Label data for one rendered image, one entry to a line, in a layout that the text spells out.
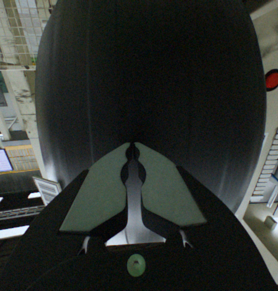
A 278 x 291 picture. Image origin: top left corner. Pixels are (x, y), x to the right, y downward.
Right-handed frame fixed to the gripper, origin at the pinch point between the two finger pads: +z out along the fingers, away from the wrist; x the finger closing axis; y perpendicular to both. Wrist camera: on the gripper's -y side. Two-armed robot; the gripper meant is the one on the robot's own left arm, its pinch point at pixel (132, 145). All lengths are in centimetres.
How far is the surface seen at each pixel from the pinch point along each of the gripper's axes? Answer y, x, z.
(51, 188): 6.2, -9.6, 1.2
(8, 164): 194, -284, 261
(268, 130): 8.8, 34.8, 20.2
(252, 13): -13.9, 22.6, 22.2
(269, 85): -1.8, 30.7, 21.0
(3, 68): -4, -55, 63
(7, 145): 255, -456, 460
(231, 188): 6.2, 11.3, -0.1
